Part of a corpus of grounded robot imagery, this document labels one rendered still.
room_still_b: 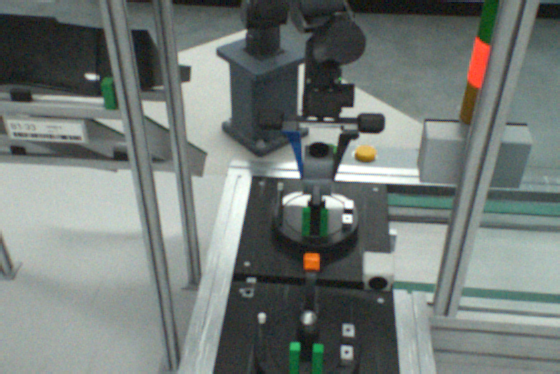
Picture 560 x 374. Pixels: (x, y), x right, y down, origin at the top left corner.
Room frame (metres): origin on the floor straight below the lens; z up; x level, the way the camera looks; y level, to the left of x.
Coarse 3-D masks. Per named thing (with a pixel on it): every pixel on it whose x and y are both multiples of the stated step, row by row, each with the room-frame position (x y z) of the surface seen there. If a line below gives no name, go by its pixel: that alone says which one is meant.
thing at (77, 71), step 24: (0, 24) 0.69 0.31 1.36; (24, 24) 0.68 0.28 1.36; (48, 24) 0.68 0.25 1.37; (72, 24) 0.67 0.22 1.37; (0, 48) 0.68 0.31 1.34; (24, 48) 0.67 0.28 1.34; (48, 48) 0.67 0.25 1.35; (72, 48) 0.66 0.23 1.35; (96, 48) 0.66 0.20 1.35; (144, 48) 0.75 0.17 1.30; (0, 72) 0.67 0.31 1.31; (24, 72) 0.66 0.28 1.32; (48, 72) 0.66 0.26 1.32; (72, 72) 0.65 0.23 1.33; (96, 72) 0.65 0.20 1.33; (144, 72) 0.74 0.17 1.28
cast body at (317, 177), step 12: (312, 144) 0.80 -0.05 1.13; (324, 144) 0.80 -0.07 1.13; (312, 156) 0.78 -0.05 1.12; (324, 156) 0.78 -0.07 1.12; (312, 168) 0.77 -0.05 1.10; (324, 168) 0.77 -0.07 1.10; (312, 180) 0.77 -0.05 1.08; (324, 180) 0.76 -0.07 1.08; (312, 192) 0.76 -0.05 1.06; (324, 192) 0.76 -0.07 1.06
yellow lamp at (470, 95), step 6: (468, 84) 0.66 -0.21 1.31; (468, 90) 0.65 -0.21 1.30; (474, 90) 0.65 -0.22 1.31; (468, 96) 0.65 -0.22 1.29; (474, 96) 0.64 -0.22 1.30; (462, 102) 0.66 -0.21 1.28; (468, 102) 0.65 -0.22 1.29; (474, 102) 0.64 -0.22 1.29; (462, 108) 0.66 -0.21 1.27; (468, 108) 0.65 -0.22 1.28; (474, 108) 0.64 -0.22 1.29; (462, 114) 0.65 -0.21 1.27; (468, 114) 0.65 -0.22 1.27; (462, 120) 0.65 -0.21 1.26; (468, 120) 0.64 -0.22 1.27
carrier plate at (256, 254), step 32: (256, 192) 0.88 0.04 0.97; (288, 192) 0.88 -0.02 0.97; (352, 192) 0.88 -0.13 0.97; (384, 192) 0.88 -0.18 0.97; (256, 224) 0.79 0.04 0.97; (384, 224) 0.79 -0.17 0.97; (256, 256) 0.72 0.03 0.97; (288, 256) 0.72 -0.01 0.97; (320, 256) 0.72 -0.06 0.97; (352, 256) 0.72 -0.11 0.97; (352, 288) 0.67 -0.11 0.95
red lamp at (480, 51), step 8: (480, 48) 0.65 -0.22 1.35; (488, 48) 0.64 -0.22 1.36; (472, 56) 0.66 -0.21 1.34; (480, 56) 0.65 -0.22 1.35; (472, 64) 0.66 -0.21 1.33; (480, 64) 0.64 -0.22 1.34; (472, 72) 0.65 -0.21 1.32; (480, 72) 0.64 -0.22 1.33; (472, 80) 0.65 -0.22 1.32; (480, 80) 0.64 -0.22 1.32
